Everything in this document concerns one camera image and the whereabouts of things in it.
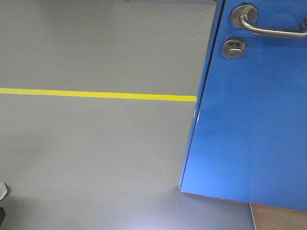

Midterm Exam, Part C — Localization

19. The blue door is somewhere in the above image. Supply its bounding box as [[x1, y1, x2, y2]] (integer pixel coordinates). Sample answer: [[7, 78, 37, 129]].
[[179, 0, 307, 211]]

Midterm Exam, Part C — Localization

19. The silver thumb turn lock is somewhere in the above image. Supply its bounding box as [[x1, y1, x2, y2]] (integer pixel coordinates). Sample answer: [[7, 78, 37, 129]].
[[222, 39, 246, 59]]

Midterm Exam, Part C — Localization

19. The wooden plywood platform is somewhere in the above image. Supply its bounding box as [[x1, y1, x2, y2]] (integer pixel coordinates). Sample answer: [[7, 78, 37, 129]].
[[249, 204, 307, 230]]

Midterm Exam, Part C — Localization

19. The black robot part left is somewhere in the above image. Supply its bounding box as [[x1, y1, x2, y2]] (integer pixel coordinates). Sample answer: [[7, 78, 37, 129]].
[[0, 207, 6, 225]]

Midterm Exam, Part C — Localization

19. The silver door lever handle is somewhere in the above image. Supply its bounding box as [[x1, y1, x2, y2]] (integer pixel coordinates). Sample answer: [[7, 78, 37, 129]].
[[230, 3, 307, 39]]

